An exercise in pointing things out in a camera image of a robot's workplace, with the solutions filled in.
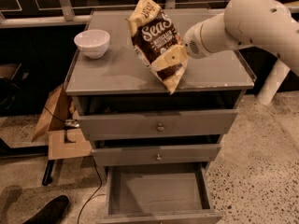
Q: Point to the white window railing frame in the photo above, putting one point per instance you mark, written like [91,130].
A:
[62,13]

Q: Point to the white ceramic bowl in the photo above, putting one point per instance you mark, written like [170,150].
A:
[93,43]

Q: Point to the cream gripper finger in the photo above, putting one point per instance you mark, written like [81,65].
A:
[176,55]

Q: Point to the grey top drawer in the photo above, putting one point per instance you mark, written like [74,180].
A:
[156,124]

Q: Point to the grey drawer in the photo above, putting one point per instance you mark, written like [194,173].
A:
[159,194]
[156,124]
[118,156]

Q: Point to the grey bottom drawer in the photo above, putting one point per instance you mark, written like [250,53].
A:
[159,194]

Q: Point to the black metal leg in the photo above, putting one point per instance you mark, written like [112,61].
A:
[47,179]

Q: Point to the black shoe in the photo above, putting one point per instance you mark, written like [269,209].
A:
[51,213]

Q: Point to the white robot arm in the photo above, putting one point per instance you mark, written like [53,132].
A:
[265,24]

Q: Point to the brown chip bag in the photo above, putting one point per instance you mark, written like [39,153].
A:
[152,33]

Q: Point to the white diagonal post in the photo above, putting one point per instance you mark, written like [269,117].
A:
[273,82]

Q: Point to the grey drawer cabinet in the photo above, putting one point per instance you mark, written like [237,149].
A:
[120,83]

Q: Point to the grey middle drawer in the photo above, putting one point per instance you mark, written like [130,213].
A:
[118,156]

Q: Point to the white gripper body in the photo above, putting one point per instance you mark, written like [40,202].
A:
[192,43]

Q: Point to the brown cardboard box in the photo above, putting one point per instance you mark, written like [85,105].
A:
[64,142]

